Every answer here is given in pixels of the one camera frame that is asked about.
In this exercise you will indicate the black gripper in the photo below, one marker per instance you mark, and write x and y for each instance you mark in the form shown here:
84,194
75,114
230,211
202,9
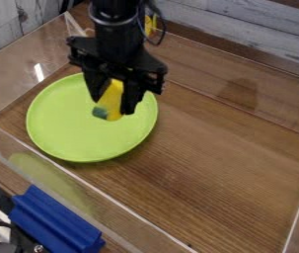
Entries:
115,55

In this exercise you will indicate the yellow toy banana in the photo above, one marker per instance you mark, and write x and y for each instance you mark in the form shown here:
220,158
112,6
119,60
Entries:
107,108

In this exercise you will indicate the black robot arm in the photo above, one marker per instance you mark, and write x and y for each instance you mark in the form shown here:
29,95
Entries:
120,13

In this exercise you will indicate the green plate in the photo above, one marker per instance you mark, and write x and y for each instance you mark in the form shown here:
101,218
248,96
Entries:
65,131

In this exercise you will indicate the yellow labelled tin can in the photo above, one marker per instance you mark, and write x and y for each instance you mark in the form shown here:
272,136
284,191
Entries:
149,24

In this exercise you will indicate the blue plastic block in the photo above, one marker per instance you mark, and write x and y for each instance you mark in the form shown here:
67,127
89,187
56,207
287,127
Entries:
52,224

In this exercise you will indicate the clear acrylic corner bracket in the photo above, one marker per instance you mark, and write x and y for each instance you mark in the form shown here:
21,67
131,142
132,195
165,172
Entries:
73,29

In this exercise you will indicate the clear acrylic front wall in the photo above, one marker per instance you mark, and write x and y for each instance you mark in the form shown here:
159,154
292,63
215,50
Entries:
49,193

